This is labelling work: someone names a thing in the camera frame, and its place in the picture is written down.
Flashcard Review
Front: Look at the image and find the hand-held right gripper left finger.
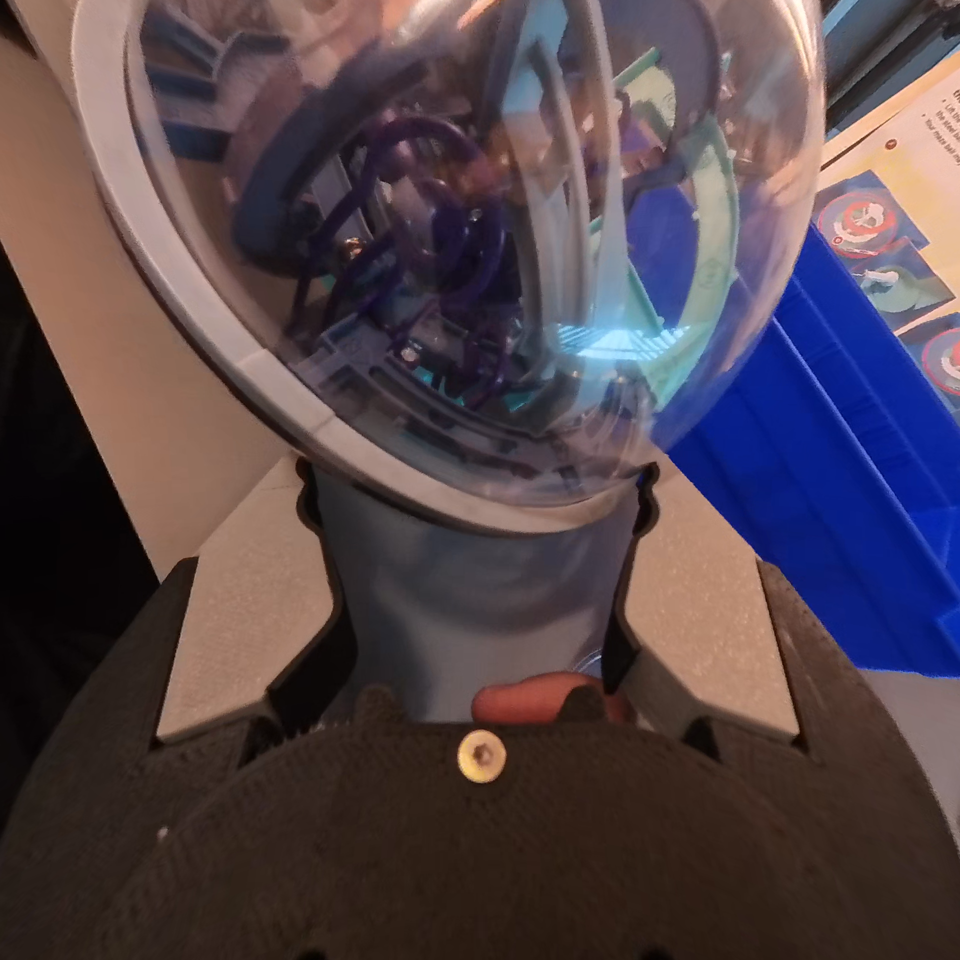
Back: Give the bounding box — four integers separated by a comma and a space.
153, 457, 361, 745

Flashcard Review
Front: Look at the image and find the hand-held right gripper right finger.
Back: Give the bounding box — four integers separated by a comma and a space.
600, 461, 810, 744

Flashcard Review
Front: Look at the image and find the clear maze ball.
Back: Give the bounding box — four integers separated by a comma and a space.
71, 0, 826, 535

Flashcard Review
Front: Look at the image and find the person's right hand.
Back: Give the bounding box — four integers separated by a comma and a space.
471, 669, 635, 726

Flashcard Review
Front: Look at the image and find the blue plastic bin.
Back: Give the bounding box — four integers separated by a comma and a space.
660, 240, 960, 680

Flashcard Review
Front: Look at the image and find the illustrated instruction sheet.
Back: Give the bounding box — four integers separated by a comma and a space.
813, 60, 960, 412

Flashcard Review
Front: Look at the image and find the dark cabinet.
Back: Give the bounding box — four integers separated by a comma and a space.
821, 0, 960, 145

